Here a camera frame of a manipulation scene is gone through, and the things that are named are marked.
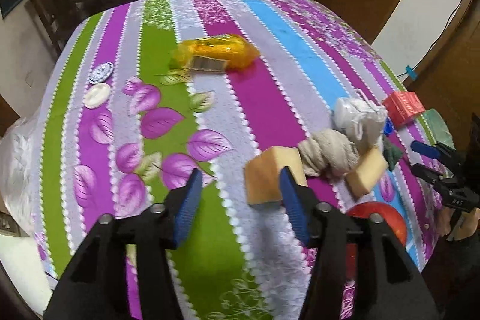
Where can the green plastic basin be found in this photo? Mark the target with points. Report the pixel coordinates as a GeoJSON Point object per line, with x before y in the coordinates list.
{"type": "Point", "coordinates": [438, 128]}

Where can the white round cap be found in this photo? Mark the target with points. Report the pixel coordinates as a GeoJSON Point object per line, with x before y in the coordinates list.
{"type": "Point", "coordinates": [96, 96]}

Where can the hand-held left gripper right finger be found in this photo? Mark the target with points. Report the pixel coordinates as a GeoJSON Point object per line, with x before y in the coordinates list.
{"type": "Point", "coordinates": [296, 207]}

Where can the white plastic bag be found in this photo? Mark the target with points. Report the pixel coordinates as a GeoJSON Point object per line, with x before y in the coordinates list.
{"type": "Point", "coordinates": [17, 162]}

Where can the yellow plastic wrapper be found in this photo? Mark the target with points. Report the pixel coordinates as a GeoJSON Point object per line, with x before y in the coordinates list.
{"type": "Point", "coordinates": [225, 50]}

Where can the green crumpled cloth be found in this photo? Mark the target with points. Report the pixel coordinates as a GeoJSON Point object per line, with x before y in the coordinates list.
{"type": "Point", "coordinates": [392, 153]}

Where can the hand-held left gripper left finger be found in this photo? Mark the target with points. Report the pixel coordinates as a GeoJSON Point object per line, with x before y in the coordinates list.
{"type": "Point", "coordinates": [187, 207]}

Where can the beige crumpled cloth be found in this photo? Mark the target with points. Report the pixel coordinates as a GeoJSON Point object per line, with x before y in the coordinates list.
{"type": "Point", "coordinates": [330, 155]}

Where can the person's right hand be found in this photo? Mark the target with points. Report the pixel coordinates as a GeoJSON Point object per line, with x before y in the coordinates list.
{"type": "Point", "coordinates": [446, 224]}

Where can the blue tape piece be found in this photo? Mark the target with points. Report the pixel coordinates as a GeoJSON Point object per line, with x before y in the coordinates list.
{"type": "Point", "coordinates": [410, 71]}

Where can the red apple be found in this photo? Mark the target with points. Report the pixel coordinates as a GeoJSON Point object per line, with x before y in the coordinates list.
{"type": "Point", "coordinates": [390, 218]}

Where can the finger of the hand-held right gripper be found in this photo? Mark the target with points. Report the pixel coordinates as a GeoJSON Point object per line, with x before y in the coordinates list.
{"type": "Point", "coordinates": [425, 149]}
{"type": "Point", "coordinates": [431, 174]}

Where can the tan sponge block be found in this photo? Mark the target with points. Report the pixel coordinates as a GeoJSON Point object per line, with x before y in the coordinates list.
{"type": "Point", "coordinates": [369, 171]}
{"type": "Point", "coordinates": [266, 173]}

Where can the striped floral tablecloth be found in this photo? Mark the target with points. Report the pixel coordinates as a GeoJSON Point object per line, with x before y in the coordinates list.
{"type": "Point", "coordinates": [225, 110]}

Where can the blue patterned bottle cap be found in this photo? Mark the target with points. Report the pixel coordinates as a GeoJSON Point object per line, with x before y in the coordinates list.
{"type": "Point", "coordinates": [100, 73]}

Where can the white wall socket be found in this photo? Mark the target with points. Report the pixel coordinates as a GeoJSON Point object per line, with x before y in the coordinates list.
{"type": "Point", "coordinates": [29, 78]}

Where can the red rectangular box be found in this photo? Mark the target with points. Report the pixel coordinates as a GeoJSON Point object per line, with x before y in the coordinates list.
{"type": "Point", "coordinates": [405, 106]}

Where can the dark wooden chair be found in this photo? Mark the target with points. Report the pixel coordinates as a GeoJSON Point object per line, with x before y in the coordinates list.
{"type": "Point", "coordinates": [52, 12]}

